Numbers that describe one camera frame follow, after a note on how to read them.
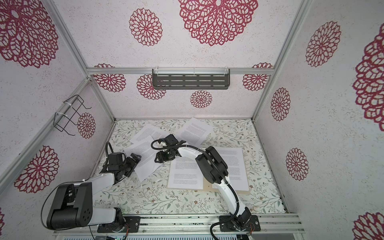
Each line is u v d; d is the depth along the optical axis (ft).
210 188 2.82
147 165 3.14
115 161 2.34
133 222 2.43
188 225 2.47
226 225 2.47
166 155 2.87
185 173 3.00
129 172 2.68
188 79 3.18
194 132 3.72
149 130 3.72
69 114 2.54
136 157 2.78
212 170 1.90
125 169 2.56
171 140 2.67
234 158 3.18
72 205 1.40
